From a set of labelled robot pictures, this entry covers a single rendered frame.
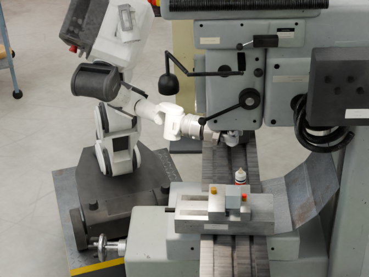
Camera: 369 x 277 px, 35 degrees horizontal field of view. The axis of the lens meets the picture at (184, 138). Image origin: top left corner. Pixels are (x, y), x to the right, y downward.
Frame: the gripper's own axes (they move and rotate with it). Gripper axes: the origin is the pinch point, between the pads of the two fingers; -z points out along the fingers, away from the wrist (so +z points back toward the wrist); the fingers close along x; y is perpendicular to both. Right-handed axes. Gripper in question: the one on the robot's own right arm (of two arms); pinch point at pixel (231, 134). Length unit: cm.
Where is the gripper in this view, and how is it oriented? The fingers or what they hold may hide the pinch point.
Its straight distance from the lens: 213.1
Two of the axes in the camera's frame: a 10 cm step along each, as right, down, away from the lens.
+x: 4.0, -5.4, 7.4
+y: 0.3, 8.1, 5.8
